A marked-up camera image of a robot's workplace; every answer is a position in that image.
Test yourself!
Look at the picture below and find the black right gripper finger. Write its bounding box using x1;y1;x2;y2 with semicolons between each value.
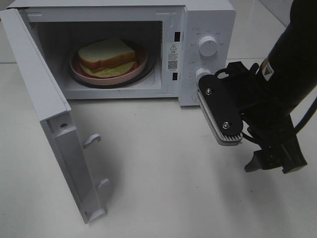
277;137;308;174
244;149;280;173

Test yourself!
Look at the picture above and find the upper white power knob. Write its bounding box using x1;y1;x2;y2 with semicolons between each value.
198;35;218;57

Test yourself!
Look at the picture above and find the glass microwave turntable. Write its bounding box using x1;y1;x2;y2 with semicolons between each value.
68;54;155;89

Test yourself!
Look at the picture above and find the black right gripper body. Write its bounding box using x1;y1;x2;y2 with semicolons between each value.
215;61;297;147

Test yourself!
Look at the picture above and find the white microwave door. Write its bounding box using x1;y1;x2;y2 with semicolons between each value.
0;8;108;224

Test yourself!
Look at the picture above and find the toast sandwich with lettuce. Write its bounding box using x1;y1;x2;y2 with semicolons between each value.
78;38;137;78

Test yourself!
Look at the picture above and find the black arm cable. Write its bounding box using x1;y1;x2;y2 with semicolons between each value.
237;91;317;149

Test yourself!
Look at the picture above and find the pink round plate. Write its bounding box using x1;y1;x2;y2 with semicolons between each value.
70;38;149;87

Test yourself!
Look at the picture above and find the white timer knob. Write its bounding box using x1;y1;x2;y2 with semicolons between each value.
195;67;211;83

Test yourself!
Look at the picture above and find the white microwave oven body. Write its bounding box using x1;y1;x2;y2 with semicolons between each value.
7;0;235;106

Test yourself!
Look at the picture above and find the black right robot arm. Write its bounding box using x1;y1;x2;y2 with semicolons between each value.
221;0;317;174

